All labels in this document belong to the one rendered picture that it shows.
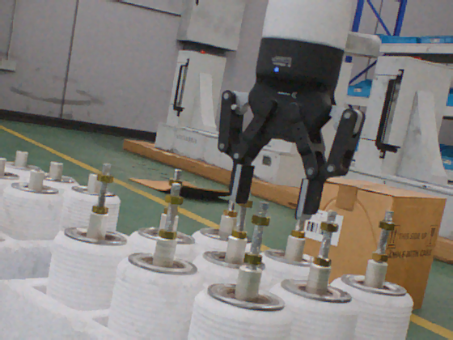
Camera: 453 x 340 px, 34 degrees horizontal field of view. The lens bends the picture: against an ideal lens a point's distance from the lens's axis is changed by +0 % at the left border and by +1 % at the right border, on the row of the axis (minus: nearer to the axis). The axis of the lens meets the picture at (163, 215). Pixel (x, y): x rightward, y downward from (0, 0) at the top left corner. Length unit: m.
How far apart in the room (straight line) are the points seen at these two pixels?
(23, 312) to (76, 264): 0.08
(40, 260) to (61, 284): 0.28
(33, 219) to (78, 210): 0.10
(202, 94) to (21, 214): 4.19
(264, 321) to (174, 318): 0.12
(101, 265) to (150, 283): 0.10
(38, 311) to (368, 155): 2.89
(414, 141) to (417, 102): 0.18
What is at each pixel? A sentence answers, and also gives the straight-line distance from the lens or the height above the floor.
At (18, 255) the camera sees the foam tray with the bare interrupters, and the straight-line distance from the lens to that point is 1.10.
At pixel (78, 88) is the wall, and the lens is 7.29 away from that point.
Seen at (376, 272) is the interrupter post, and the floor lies 0.27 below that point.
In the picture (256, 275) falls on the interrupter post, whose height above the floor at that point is 0.28.
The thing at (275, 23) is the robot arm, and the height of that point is 0.51.
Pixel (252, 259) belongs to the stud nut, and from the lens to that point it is 0.70.
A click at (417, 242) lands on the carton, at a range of 1.95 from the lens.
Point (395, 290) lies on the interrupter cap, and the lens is 0.90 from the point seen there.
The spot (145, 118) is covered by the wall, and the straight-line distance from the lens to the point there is 7.57.
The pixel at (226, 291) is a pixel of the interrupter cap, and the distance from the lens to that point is 0.72.
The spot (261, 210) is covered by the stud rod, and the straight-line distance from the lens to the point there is 0.69.
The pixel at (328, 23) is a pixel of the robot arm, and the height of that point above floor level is 0.51.
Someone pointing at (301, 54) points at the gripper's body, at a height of 0.48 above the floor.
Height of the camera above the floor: 0.42
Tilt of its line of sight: 9 degrees down
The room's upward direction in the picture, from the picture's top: 10 degrees clockwise
